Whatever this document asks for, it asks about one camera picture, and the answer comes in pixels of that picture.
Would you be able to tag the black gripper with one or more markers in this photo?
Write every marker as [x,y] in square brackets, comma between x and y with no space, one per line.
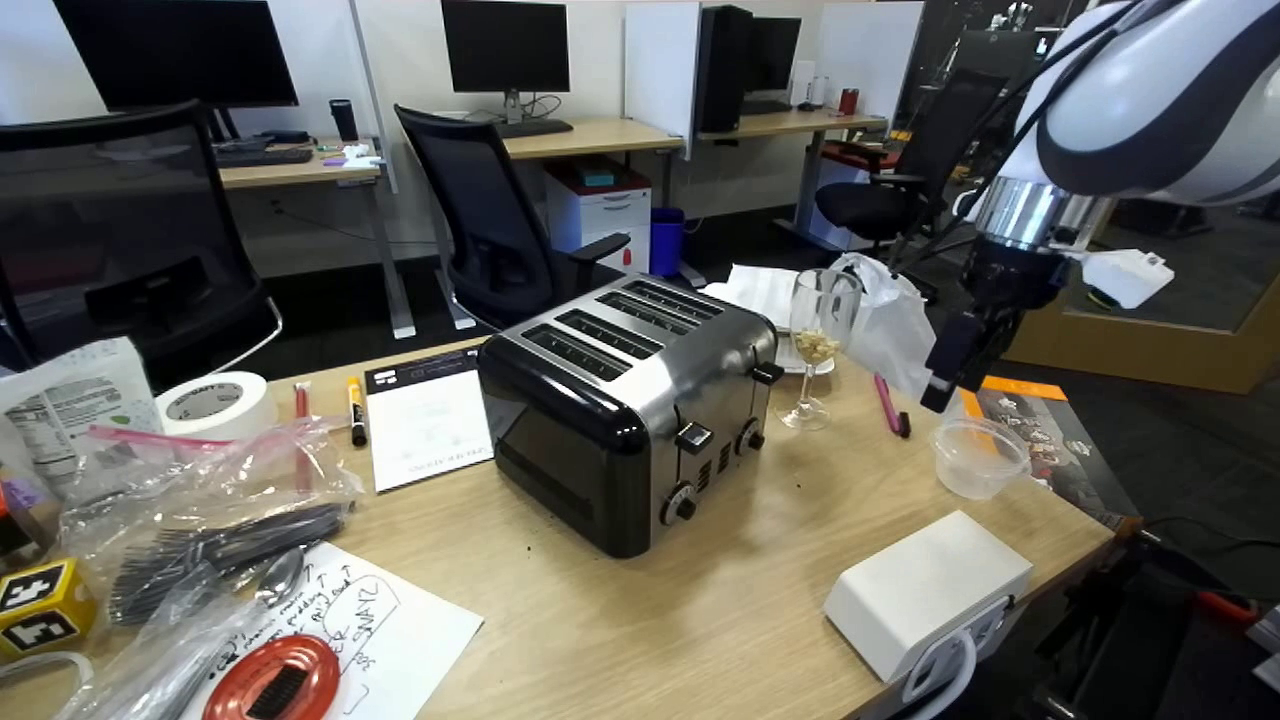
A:
[1001,287]

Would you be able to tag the small clear plastic bowl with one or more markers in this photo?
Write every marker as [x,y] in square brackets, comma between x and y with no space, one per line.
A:
[978,459]

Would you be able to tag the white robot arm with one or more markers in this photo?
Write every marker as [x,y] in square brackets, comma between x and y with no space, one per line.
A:
[1139,103]

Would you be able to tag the clear wine glass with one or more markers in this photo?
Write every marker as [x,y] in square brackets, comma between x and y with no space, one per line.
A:
[808,343]

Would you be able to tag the white plastic bag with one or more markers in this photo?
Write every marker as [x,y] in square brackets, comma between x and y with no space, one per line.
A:
[879,318]

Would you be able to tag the pink marker pen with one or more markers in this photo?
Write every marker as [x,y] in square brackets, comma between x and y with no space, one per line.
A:
[891,408]

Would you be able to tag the orange halloween cookie kit box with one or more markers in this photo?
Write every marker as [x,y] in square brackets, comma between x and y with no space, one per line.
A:
[1061,450]

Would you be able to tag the white rectangular box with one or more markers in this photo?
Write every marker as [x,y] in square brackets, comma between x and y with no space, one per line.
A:
[921,589]

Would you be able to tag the black silver four-slot toaster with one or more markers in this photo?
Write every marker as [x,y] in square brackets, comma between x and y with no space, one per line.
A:
[627,407]

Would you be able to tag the black desktop tower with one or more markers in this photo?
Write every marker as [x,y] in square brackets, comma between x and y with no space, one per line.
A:
[739,54]

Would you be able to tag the white printer box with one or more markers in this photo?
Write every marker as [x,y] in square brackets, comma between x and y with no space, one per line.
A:
[596,198]

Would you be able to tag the black office chair far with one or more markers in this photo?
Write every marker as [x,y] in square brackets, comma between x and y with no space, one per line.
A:
[500,257]

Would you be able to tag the white notepad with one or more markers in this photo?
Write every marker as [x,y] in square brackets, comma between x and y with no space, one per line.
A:
[426,417]

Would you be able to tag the black computer monitor centre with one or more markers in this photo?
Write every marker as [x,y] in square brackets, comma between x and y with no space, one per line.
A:
[515,51]

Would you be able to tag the black computer monitor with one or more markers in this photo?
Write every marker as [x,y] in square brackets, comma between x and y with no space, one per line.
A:
[515,51]
[147,54]

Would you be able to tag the black yellow marker pen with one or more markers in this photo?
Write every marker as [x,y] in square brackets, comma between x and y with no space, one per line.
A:
[357,425]

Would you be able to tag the white paper sheet with drawing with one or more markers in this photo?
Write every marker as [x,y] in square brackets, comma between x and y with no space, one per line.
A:
[392,639]

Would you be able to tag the white tape roll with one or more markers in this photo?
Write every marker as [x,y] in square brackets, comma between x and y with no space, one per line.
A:
[218,407]

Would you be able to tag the clear bag of black ties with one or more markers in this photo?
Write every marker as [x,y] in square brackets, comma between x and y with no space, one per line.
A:
[188,544]

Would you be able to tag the black mesh office chair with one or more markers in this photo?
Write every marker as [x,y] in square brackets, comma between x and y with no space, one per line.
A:
[116,227]

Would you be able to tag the black computer monitor left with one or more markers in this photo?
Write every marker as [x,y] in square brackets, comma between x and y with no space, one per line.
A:
[147,54]

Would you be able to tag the yellow black marker cube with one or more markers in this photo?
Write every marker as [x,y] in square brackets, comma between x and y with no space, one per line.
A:
[47,606]

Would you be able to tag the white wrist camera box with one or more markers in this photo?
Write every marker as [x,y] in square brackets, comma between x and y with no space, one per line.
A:
[1128,278]

